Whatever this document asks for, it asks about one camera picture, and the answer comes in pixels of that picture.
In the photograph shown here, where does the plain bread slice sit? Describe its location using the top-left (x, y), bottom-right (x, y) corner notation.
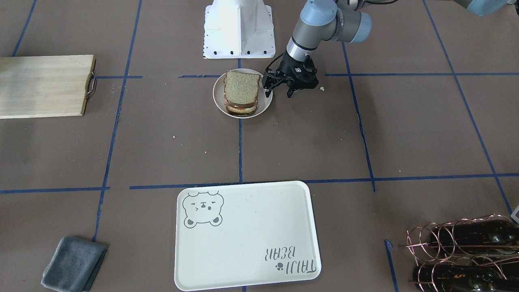
top-left (224, 71), bottom-right (261, 105)

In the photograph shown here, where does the fried egg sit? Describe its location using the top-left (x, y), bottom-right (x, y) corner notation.
top-left (226, 102), bottom-right (257, 111)

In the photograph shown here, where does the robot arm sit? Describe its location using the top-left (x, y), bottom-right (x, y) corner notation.
top-left (261, 0), bottom-right (412, 98)

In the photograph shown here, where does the green wine bottle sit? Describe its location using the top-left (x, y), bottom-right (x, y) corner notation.
top-left (429, 220), bottom-right (519, 255)
top-left (413, 264), bottom-right (519, 292)

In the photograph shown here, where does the bread slice under egg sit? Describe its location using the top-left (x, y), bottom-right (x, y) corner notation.
top-left (225, 102), bottom-right (257, 116)

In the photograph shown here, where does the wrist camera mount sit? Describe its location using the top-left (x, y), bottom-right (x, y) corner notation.
top-left (292, 53), bottom-right (319, 90)

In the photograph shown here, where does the folded grey cloth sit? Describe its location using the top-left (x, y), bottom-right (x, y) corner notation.
top-left (41, 236), bottom-right (107, 292)

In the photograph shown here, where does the white pillar with base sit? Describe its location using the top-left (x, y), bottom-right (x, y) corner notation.
top-left (203, 0), bottom-right (276, 59)

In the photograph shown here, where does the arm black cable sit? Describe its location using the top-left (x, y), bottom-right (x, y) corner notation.
top-left (264, 52), bottom-right (287, 82)

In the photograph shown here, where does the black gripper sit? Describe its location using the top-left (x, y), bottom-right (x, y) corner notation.
top-left (262, 52), bottom-right (305, 98)

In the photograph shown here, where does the copper wire bottle rack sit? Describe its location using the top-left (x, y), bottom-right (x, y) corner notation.
top-left (401, 214), bottom-right (519, 292)

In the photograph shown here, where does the front green wine bottle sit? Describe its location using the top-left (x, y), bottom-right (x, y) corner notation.
top-left (429, 220), bottom-right (519, 255)

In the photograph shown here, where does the cream bear tray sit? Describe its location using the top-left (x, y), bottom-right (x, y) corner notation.
top-left (174, 181), bottom-right (322, 291)

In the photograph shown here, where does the middle green wine bottle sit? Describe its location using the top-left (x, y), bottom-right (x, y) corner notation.
top-left (413, 264), bottom-right (519, 292)

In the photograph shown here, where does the wooden cutting board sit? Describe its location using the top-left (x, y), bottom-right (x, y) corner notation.
top-left (0, 55), bottom-right (96, 119)

